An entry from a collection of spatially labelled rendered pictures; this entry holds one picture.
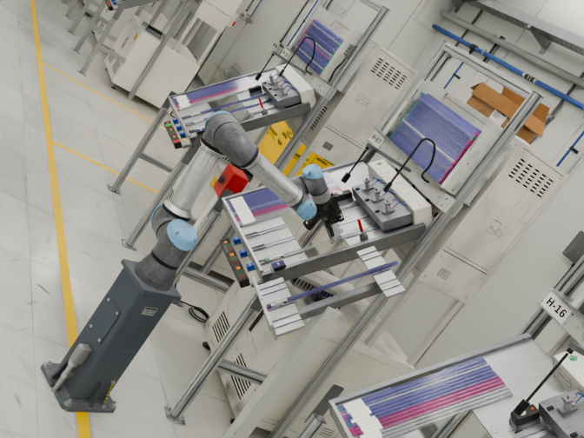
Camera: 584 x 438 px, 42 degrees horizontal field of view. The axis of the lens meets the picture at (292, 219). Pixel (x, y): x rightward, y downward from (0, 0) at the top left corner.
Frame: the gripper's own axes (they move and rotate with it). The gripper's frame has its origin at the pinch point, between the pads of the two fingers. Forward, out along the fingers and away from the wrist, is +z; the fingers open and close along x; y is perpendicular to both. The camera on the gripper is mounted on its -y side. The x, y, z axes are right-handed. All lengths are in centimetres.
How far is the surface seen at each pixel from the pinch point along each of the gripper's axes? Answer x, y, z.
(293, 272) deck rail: -10.0, -21.0, -1.1
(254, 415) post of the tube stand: -43, -59, 26
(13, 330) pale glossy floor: 10, -130, -21
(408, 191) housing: 7.4, 39.1, 0.2
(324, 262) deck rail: -10.0, -7.7, 1.1
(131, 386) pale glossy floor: -1, -101, 21
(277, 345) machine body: -2, -39, 36
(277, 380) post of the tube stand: -43, -45, 16
